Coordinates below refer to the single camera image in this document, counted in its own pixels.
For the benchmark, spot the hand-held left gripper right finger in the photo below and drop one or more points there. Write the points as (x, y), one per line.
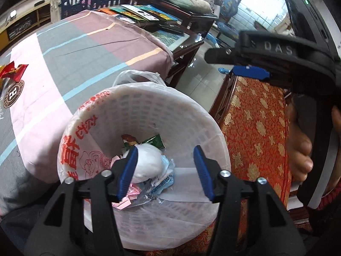
(203, 176)

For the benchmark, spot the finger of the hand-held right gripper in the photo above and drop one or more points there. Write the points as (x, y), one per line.
(250, 72)
(221, 54)

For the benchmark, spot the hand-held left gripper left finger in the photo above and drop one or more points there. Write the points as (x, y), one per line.
(128, 176)

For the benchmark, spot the pink plastic bag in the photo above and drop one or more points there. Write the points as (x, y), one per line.
(130, 194)

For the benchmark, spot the clear plastic wrapper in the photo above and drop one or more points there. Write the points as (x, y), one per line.
(183, 184)

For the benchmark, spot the white plastic bag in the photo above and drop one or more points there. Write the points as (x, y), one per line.
(149, 165)

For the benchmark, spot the blue white wrapper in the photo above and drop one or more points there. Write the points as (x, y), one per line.
(159, 186)

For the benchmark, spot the white lattice waste basket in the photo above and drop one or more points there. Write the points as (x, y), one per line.
(186, 117)

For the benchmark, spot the white bag-lined waste basket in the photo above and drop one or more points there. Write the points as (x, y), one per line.
(138, 76)

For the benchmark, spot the person's right hand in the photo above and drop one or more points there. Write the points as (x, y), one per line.
(301, 152)

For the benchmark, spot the dark wooden side table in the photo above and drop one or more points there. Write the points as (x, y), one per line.
(197, 21)

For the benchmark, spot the blue printed swivel chair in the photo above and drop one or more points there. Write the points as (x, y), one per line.
(226, 8)

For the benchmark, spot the grey green cushion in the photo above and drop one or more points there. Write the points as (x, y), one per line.
(186, 1)

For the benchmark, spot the window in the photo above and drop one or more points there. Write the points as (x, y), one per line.
(261, 0)

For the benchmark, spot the row of picture books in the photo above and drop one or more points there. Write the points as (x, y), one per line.
(138, 12)

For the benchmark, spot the person's right leg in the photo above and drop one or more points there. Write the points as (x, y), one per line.
(16, 226)

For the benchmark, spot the plaid tablecloth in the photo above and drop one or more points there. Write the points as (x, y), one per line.
(66, 58)

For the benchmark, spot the white and navy playpen fence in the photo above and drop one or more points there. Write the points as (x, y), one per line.
(77, 0)

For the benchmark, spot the red snack wrapper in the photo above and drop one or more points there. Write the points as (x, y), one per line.
(13, 70)

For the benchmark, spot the black stereo unit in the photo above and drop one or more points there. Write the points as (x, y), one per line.
(21, 26)

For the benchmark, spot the wooden television cabinet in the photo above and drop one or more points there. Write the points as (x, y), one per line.
(40, 13)

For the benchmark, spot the small black box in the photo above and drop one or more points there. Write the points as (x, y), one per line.
(39, 3)

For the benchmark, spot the small desk gadget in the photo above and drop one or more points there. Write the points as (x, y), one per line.
(12, 13)

